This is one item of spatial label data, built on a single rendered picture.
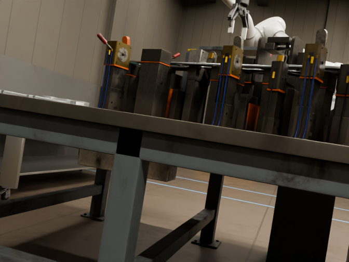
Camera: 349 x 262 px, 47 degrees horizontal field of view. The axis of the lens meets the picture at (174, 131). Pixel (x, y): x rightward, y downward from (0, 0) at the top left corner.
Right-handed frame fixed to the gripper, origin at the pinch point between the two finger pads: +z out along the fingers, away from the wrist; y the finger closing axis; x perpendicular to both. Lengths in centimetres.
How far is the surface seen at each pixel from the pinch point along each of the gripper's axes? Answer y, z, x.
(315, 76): 53, 32, 70
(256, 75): 16.4, 25.4, 26.0
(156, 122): 113, 57, 56
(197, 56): 22.8, 18.1, -7.0
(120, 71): 54, 33, -29
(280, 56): 18.2, 16.9, 38.0
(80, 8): -90, -67, -286
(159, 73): 54, 33, -3
